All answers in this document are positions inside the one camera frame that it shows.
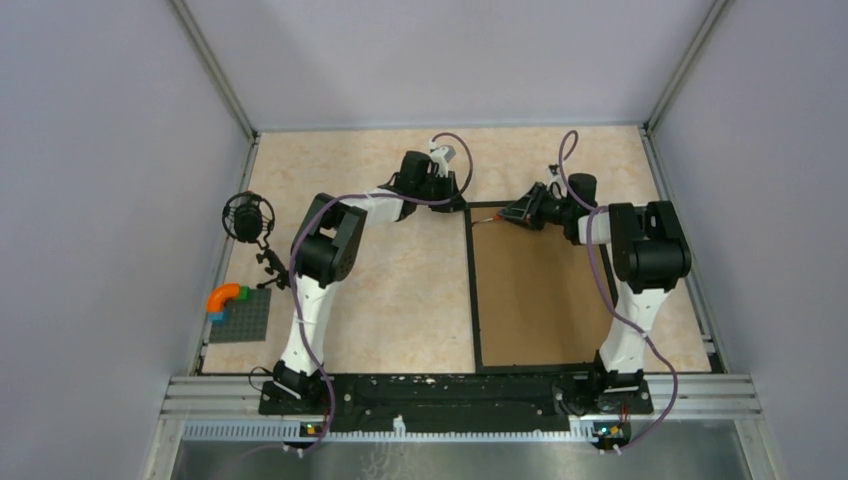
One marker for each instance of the orange curved toy brick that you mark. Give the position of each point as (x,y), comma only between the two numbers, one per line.
(217,299)

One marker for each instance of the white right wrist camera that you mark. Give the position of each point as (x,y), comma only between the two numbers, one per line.
(555,179)

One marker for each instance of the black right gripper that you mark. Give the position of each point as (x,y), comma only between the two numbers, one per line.
(529,203)

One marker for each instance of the grey brick baseplate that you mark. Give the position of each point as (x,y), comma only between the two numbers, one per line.
(244,319)

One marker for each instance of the black microphone on stand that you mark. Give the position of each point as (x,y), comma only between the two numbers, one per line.
(249,218)

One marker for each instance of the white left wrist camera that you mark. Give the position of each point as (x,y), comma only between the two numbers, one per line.
(441,155)

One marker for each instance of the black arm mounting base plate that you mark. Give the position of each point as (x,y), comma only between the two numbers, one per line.
(454,403)

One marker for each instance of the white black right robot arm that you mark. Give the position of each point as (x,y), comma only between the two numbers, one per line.
(649,254)

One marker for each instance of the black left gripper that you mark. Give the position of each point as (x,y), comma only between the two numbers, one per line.
(450,191)

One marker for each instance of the aluminium front frame rail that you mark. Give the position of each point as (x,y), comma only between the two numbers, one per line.
(226,407)

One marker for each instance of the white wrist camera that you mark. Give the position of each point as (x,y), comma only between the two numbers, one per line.
(441,155)
(555,179)

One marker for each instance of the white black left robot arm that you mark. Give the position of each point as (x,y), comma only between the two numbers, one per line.
(326,247)

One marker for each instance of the black wooden picture frame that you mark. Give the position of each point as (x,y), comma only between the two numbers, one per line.
(535,305)

